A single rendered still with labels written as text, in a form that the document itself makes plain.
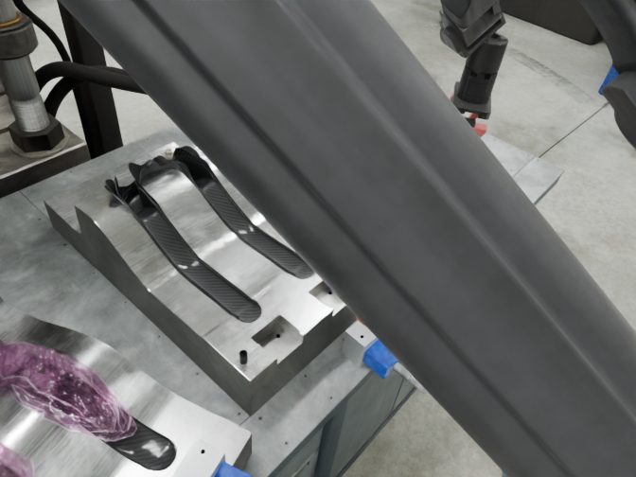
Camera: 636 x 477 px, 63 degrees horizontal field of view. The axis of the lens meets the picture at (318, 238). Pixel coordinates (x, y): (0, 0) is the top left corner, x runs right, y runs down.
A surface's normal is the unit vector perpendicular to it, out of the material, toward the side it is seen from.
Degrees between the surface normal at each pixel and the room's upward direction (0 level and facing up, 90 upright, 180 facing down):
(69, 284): 0
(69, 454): 29
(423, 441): 0
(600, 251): 0
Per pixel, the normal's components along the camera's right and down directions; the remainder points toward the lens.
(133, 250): 0.43, -0.39
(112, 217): 0.29, -0.54
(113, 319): 0.08, -0.72
